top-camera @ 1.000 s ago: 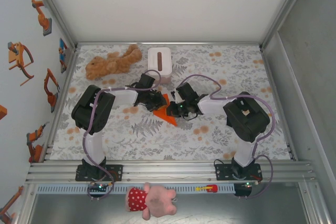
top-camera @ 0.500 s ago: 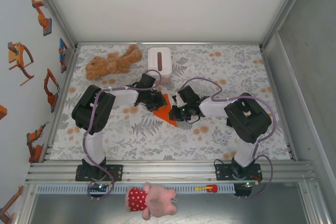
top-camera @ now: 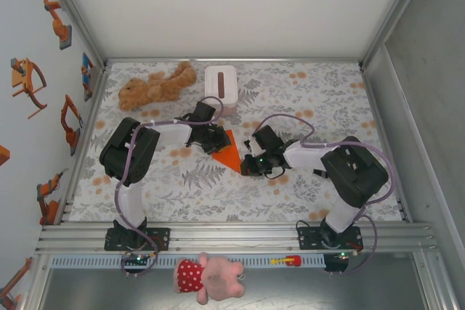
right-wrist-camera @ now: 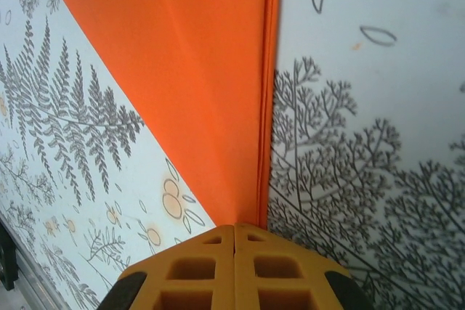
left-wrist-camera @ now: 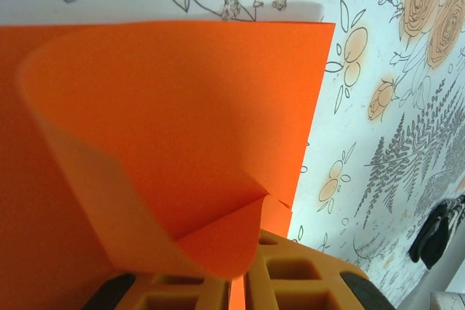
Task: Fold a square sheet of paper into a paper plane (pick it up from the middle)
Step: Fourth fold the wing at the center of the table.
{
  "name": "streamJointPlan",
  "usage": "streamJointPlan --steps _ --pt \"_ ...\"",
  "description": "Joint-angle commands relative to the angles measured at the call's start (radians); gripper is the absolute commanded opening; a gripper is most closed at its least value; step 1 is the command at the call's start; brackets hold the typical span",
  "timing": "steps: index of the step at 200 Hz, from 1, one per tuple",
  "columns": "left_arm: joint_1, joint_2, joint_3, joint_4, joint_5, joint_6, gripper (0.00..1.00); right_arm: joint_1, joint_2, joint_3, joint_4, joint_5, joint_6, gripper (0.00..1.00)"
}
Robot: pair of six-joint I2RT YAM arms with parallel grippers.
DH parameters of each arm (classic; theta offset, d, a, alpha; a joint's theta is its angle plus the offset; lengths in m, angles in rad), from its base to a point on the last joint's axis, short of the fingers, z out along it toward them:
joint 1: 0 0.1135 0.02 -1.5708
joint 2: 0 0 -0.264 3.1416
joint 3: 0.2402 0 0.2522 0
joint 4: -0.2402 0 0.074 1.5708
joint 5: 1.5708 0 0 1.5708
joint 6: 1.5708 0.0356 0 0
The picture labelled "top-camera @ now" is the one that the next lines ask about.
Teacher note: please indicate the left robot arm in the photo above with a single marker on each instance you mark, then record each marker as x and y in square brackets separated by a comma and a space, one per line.
[127, 154]

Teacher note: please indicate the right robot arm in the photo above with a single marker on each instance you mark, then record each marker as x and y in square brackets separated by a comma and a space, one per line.
[356, 175]

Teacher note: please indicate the floral printed tablecloth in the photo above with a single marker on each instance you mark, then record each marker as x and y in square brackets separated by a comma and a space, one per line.
[218, 197]

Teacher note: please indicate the white tissue box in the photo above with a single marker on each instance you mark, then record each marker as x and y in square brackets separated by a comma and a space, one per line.
[229, 85]

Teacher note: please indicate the brown teddy bear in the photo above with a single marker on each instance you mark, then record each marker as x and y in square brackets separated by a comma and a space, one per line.
[160, 88]

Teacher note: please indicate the small red yellow tool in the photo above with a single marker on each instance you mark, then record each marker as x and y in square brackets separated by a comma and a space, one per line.
[290, 260]

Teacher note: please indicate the pink plush toy polka dots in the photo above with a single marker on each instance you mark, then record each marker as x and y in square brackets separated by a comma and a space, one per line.
[214, 281]

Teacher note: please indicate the small circuit board with LED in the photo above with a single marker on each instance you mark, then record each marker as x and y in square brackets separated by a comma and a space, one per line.
[341, 255]
[138, 259]

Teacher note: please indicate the blue and orange sticker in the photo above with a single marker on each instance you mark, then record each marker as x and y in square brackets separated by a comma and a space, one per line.
[86, 74]

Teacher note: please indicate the orange curved robot sticker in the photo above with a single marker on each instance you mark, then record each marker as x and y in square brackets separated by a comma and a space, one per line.
[23, 81]

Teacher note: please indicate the orange block sticker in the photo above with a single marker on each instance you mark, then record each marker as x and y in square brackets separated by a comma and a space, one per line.
[3, 155]

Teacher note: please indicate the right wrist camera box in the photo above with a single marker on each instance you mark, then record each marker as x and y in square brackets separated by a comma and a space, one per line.
[267, 137]

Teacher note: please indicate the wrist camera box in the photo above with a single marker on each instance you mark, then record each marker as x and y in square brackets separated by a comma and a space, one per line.
[267, 137]
[204, 112]

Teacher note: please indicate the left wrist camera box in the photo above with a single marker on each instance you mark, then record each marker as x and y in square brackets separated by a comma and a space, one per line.
[204, 112]

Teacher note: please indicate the aluminium rail beam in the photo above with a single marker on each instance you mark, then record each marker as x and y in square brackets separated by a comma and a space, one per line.
[236, 237]

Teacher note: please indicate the thin aluminium cross rail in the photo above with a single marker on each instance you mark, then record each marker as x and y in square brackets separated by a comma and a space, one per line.
[232, 59]

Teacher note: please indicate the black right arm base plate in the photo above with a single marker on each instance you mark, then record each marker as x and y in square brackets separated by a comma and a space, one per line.
[309, 239]

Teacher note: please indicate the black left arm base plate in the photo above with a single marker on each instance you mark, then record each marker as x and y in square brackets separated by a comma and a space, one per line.
[160, 239]

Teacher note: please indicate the aluminium side rail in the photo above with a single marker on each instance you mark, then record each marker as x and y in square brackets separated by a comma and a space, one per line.
[377, 114]
[85, 150]

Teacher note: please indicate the aluminium corner post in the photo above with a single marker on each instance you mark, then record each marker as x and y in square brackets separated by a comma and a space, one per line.
[76, 16]
[396, 12]

